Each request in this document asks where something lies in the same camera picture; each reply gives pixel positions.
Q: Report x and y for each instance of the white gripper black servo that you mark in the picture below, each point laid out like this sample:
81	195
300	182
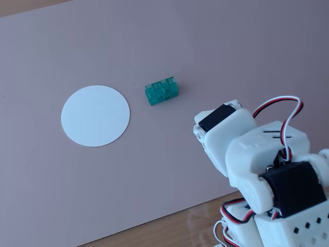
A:
214	119

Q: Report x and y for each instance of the teal lego brick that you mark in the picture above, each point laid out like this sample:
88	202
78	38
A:
162	92

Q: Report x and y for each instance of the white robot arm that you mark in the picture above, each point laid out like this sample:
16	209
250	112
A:
246	159

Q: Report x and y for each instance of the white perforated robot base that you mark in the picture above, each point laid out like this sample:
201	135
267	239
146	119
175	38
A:
282	231

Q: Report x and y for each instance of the white paper circle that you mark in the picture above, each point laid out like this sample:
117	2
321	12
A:
95	115

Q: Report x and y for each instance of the pink table mat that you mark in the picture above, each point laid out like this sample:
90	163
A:
154	167

